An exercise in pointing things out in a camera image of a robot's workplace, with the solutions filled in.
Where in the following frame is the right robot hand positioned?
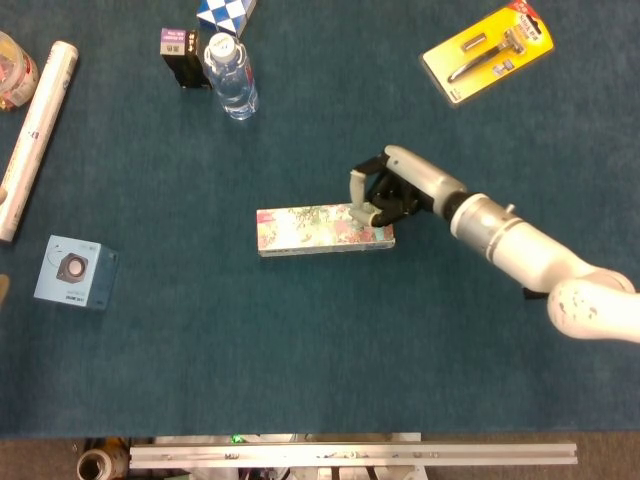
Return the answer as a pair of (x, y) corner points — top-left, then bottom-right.
(348, 144), (469, 228)

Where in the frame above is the floral rectangular box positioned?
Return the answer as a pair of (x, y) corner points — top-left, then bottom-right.
(256, 201), (397, 258)

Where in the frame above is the blue white checkered box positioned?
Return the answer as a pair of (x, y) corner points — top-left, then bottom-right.
(195, 0), (257, 38)

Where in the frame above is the black and purple box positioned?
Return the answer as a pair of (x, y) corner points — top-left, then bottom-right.
(159, 27), (213, 90)

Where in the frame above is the light blue speaker box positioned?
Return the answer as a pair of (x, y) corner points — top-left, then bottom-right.
(33, 234), (120, 312)

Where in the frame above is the razor in yellow blister pack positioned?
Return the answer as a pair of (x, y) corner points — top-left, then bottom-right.
(418, 0), (556, 109)

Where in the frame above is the clear plastic water bottle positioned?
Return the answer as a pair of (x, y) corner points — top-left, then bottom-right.
(202, 32), (260, 122)

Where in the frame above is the teal table cloth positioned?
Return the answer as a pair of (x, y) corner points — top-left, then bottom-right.
(0, 0), (640, 440)

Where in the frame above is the white rolled paper tube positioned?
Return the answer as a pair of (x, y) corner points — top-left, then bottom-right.
(0, 40), (80, 243)

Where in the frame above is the clear plastic jar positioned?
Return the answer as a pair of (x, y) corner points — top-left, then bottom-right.
(0, 30), (40, 111)

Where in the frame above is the brown tape roll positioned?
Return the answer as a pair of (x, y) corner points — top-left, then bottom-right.
(76, 438), (130, 480)

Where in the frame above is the aluminium extrusion rail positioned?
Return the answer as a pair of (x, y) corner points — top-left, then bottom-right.
(129, 441), (579, 470)

